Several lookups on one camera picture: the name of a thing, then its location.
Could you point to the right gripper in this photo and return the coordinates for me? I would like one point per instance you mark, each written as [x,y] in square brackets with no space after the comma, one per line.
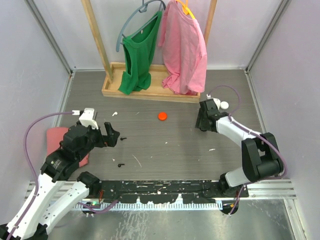
[200,123]

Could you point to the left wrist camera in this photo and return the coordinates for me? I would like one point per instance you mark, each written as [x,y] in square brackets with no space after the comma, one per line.
[87,117]

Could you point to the wooden clothes rack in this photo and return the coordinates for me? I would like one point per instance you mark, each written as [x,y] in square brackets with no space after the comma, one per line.
[114,71]

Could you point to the yellow hanger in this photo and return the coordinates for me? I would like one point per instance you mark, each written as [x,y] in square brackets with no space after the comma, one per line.
[185,8]

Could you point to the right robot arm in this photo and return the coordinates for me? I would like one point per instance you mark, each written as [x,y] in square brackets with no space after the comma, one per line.
[260,156]

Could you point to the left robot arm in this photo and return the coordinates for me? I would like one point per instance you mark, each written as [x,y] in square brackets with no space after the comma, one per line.
[38,215]

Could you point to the pink t-shirt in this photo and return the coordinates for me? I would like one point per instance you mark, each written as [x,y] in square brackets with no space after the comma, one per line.
[184,52]

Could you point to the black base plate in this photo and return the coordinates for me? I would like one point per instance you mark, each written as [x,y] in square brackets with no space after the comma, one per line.
[163,191]

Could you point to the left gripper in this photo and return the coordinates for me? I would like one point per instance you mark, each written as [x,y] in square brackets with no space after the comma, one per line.
[111,139]

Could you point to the red folded cloth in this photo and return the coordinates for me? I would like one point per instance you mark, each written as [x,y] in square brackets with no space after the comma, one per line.
[56,140]

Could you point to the orange earbud case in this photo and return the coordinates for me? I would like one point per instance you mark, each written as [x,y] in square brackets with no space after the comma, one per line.
[162,116]

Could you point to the white cable duct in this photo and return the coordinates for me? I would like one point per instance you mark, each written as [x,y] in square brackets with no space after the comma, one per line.
[176,206]

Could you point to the green t-shirt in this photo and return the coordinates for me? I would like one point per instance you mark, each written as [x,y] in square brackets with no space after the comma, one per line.
[139,49]

